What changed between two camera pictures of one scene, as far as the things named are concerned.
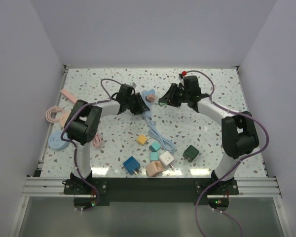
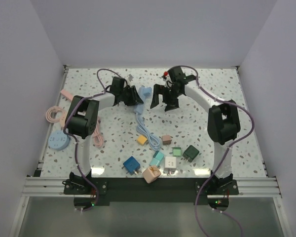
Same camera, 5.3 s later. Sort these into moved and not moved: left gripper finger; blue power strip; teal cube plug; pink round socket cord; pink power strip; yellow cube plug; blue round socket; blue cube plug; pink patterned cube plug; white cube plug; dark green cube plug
Moved: pink patterned cube plug; left gripper finger; white cube plug; blue power strip; teal cube plug
Not moved: dark green cube plug; pink round socket cord; blue round socket; blue cube plug; yellow cube plug; pink power strip
